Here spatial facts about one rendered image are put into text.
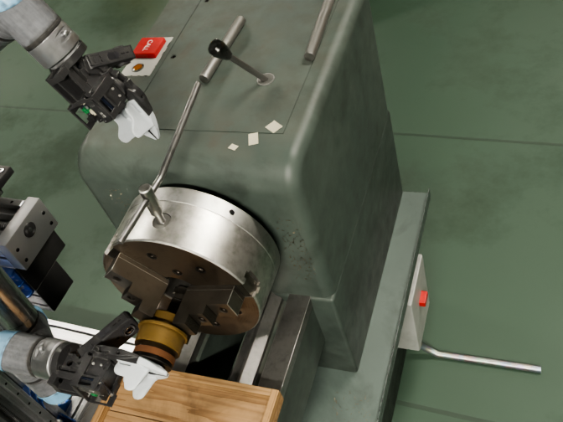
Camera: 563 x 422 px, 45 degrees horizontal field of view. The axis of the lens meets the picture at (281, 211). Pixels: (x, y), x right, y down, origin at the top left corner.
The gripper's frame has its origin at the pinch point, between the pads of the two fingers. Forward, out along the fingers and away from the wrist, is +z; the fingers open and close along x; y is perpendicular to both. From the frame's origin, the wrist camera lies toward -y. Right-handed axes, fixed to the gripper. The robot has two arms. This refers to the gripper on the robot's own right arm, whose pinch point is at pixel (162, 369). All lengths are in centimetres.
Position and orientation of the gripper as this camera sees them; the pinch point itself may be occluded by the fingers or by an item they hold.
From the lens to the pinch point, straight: 122.0
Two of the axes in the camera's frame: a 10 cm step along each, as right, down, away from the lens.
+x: -2.4, -6.4, -7.3
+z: 9.2, 0.8, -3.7
